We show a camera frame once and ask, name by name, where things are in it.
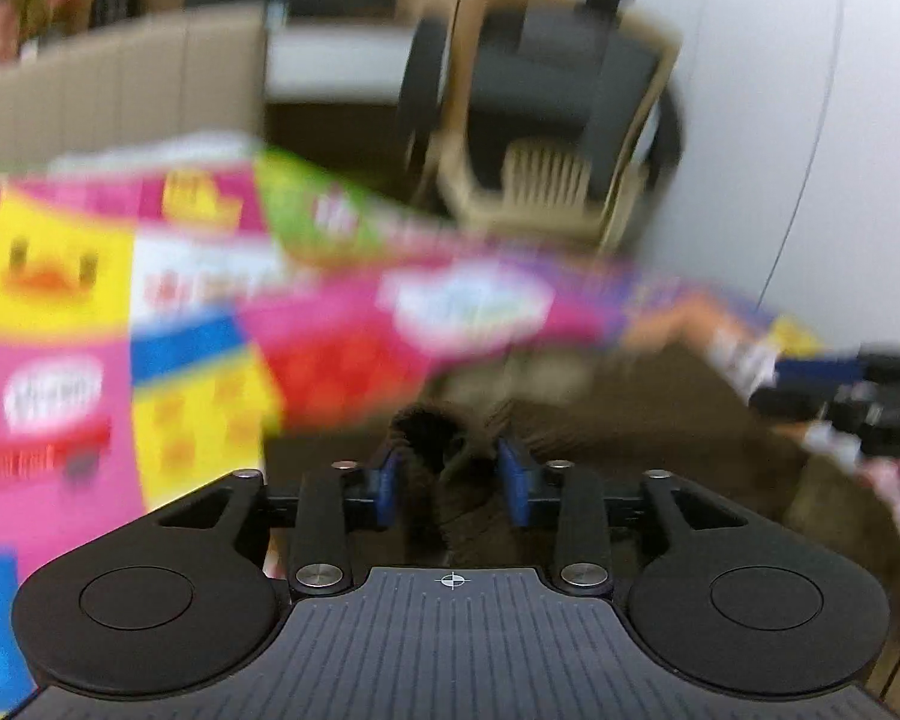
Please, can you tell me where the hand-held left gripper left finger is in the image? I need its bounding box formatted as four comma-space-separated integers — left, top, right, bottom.
150, 442, 404, 598

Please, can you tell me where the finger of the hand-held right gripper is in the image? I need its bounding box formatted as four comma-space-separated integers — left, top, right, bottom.
748, 385, 841, 422
774, 356, 868, 392

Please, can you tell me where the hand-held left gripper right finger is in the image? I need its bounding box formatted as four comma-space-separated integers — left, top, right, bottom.
495, 438, 752, 598

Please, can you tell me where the olive dotted ribbed garment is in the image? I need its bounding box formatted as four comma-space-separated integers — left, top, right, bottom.
266, 349, 900, 578

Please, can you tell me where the colourful cartoon printed mat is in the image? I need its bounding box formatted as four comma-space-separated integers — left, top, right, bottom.
0, 131, 900, 720

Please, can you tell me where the beige black mesh office chair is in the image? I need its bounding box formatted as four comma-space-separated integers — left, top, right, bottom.
396, 0, 689, 250

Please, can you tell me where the white desk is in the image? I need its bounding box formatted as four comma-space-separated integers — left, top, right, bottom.
265, 21, 422, 103

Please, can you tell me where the beige padded headboard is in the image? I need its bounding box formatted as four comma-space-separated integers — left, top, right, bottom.
0, 4, 268, 181

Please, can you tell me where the black cylindrical appliance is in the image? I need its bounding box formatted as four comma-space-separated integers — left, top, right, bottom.
88, 0, 130, 32

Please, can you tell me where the pink plush toy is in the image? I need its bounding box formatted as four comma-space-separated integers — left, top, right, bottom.
0, 0, 25, 65

